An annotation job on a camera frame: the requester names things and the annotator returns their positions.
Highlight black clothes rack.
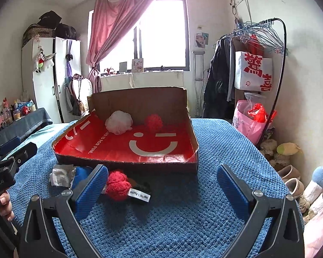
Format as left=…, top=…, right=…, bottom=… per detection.
left=218, top=18, right=287, bottom=140

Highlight cardboard box with red lining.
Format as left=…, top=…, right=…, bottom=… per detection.
left=52, top=86, right=200, bottom=175

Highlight bunch of blue wire hangers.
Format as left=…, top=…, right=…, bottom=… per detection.
left=233, top=19, right=286, bottom=55

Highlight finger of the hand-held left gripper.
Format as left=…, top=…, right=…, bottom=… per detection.
left=5, top=142, right=39, bottom=167

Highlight hanging plush toy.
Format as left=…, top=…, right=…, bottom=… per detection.
left=33, top=47, right=56, bottom=74

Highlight blue soft block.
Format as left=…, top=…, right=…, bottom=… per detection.
left=71, top=166, right=93, bottom=190

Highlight cream cloth cover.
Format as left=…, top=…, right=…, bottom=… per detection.
left=100, top=71, right=184, bottom=92

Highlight dark hanging clothes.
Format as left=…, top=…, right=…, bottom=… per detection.
left=203, top=36, right=236, bottom=119

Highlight light teal bedsheet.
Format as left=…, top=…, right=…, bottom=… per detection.
left=3, top=121, right=78, bottom=162

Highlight pink plush pillow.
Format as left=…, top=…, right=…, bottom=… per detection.
left=303, top=207, right=323, bottom=253

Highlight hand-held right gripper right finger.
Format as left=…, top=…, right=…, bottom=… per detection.
left=217, top=164, right=304, bottom=258

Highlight red knitted toy black tag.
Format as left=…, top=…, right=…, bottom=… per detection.
left=106, top=170, right=151, bottom=202

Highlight black bag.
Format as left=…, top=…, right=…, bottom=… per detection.
left=55, top=23, right=77, bottom=40
left=38, top=11, right=62, bottom=30

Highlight red knitted ball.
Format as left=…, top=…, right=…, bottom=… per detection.
left=146, top=114, right=164, bottom=132

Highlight table with dark cloth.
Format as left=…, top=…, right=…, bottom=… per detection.
left=0, top=108, right=53, bottom=151

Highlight window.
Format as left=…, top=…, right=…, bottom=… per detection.
left=132, top=0, right=191, bottom=72

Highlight metal crutch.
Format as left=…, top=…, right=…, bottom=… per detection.
left=192, top=51, right=205, bottom=117

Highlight group of small bottles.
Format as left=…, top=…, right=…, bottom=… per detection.
left=0, top=97, right=37, bottom=135

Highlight green yellow plush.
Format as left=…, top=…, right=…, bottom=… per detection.
left=276, top=142, right=302, bottom=164

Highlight leopard print storage box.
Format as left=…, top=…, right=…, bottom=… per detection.
left=23, top=24, right=56, bottom=46

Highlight purple hanging strap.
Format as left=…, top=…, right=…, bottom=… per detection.
left=65, top=54, right=73, bottom=81

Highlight white mesh bath pouf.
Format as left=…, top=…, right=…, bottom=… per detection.
left=105, top=111, right=134, bottom=135

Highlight beige slipper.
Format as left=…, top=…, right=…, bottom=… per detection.
left=277, top=165, right=301, bottom=182
left=285, top=178, right=304, bottom=198

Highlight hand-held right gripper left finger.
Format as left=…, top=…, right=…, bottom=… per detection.
left=18, top=164, right=109, bottom=258

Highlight blue knitted blanket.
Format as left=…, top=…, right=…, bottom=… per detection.
left=5, top=118, right=304, bottom=258

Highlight clear zip bag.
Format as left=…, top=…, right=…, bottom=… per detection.
left=244, top=92, right=261, bottom=108

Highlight wall poster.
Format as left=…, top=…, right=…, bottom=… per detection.
left=194, top=32, right=209, bottom=49

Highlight white wardrobe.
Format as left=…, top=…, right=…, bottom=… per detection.
left=22, top=36, right=82, bottom=124

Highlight pink curtain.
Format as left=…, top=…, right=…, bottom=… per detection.
left=87, top=0, right=165, bottom=93

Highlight pink printed card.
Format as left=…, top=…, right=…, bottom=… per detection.
left=132, top=58, right=144, bottom=73

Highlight pink plastic bag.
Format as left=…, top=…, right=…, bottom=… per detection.
left=232, top=100, right=272, bottom=146

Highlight person's left hand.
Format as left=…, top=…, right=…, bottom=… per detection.
left=0, top=191, right=15, bottom=222

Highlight red plastic bag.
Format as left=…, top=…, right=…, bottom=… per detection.
left=248, top=103, right=277, bottom=123

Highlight hanging shoulder bags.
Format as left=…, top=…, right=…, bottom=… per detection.
left=66, top=74, right=88, bottom=117

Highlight blue and white plush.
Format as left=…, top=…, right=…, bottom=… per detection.
left=303, top=164, right=323, bottom=210

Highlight white paper bag red print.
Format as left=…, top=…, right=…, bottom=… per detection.
left=234, top=51, right=273, bottom=92

